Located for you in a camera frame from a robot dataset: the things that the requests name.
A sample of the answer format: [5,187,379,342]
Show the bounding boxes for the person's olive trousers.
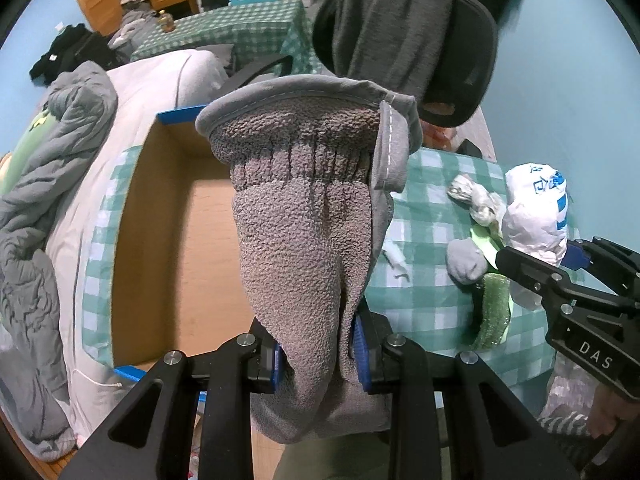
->
[272,432,396,480]

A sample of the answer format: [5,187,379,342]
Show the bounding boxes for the orange bag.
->
[422,122,461,152]

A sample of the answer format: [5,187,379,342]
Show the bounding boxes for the white cloth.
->
[446,174,506,226]

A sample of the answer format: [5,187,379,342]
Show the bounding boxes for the grey striped cloth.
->
[537,410,601,456]

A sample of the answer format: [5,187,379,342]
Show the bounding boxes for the pile of grey clothes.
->
[107,2,162,52]

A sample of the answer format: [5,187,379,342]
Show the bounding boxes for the person's right hand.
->
[589,389,640,437]

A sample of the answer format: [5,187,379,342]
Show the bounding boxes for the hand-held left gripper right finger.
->
[350,305,586,480]

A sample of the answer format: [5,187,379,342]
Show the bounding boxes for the green plush toy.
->
[0,110,51,196]

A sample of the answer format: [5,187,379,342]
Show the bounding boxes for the white plastic bag blue print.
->
[500,160,571,311]

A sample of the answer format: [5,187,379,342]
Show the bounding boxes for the green fuzzy cloth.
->
[472,272,512,353]

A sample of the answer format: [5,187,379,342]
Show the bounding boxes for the light green microfibre cloth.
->
[470,224,507,268]

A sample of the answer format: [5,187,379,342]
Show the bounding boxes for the black office chair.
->
[220,0,500,161]

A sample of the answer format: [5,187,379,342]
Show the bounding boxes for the grey comforter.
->
[0,60,119,461]

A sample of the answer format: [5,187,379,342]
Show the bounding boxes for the grey fleece sock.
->
[195,74,423,446]

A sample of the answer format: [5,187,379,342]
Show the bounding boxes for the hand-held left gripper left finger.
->
[59,332,286,480]

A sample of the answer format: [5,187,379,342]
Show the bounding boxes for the small white cloth scrap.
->
[384,246,409,281]

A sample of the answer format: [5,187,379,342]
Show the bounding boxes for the cardboard box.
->
[110,104,278,386]

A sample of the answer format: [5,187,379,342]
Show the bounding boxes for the white bed quilt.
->
[42,49,236,461]

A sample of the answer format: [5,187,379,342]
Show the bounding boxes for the grey mottled cloth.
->
[540,347,598,418]

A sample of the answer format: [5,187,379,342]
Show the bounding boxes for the dark grey sweater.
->
[332,0,461,106]

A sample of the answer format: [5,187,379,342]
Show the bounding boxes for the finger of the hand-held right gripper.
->
[565,236,640,291]
[495,244,582,312]

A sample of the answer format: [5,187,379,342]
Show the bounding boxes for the green checked tablecloth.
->
[80,145,558,401]

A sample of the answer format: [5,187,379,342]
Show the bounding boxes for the pile of black clothes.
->
[29,24,133,81]

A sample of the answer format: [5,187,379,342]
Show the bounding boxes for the light grey sock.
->
[446,237,488,286]

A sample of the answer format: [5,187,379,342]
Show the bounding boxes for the table with checked cloth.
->
[131,0,321,78]

